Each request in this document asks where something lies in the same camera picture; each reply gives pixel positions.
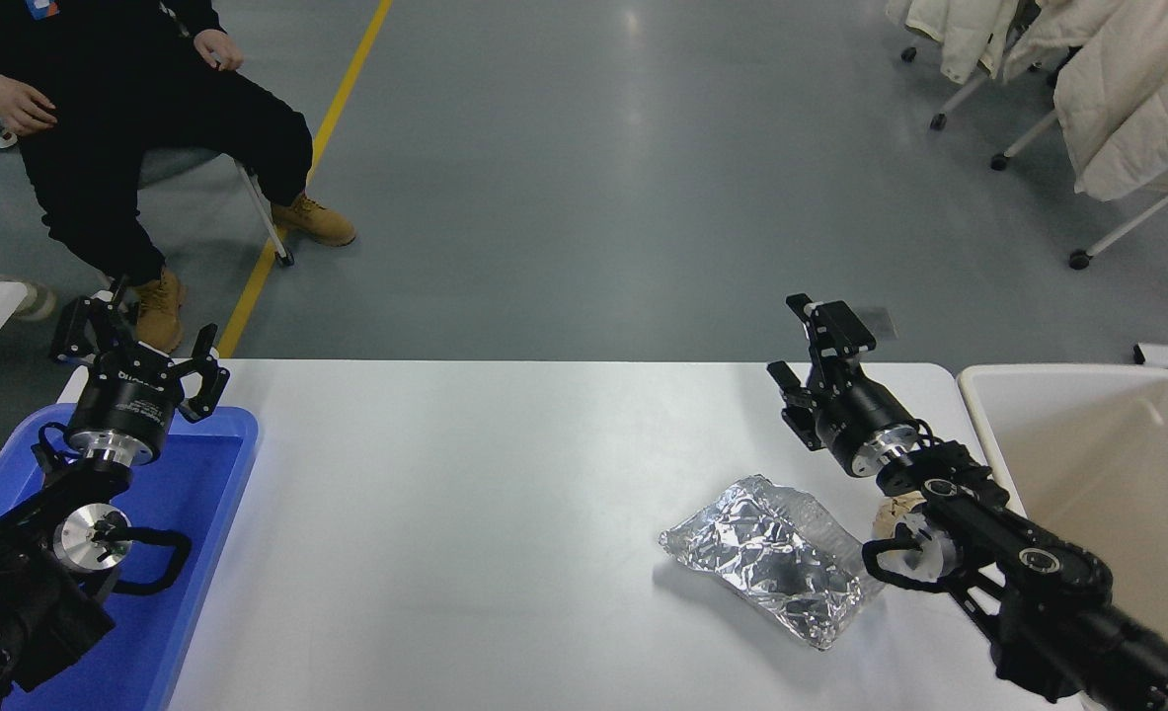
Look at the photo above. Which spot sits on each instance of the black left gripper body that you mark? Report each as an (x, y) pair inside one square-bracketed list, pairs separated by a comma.
[(119, 407)]

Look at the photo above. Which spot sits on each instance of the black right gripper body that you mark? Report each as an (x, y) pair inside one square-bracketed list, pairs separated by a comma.
[(860, 420)]

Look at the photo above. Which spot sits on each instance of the tan paper ball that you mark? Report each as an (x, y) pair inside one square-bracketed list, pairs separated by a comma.
[(895, 513)]

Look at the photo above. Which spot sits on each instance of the silver foil tray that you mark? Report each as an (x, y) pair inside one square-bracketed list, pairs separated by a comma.
[(771, 558)]

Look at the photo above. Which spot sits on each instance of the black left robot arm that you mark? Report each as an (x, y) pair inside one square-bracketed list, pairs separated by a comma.
[(11, 602)]

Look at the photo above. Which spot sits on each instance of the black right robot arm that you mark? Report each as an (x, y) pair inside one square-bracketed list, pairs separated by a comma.
[(1038, 573)]

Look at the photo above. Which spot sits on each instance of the person's right hand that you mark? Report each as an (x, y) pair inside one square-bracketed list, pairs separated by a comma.
[(21, 107)]

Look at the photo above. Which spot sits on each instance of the person's left hand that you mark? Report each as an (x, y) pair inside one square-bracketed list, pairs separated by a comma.
[(220, 49)]

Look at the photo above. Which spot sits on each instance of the silver floor plate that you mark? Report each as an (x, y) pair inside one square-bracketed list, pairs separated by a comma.
[(885, 321)]

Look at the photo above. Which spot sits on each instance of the person's pale shoe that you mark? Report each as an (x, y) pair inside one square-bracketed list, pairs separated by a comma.
[(36, 298)]

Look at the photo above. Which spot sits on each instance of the blue plastic tray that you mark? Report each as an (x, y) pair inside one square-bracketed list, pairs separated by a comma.
[(198, 513)]

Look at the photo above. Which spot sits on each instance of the grey chair with castors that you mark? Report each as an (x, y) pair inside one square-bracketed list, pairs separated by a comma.
[(263, 212)]

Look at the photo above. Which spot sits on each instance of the person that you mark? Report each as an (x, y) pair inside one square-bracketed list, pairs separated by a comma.
[(100, 118)]

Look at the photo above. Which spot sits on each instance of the large pale plastic bin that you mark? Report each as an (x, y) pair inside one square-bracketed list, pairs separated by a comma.
[(1097, 444)]

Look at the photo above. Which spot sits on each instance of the large cream coat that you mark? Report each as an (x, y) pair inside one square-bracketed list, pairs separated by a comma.
[(1136, 118)]

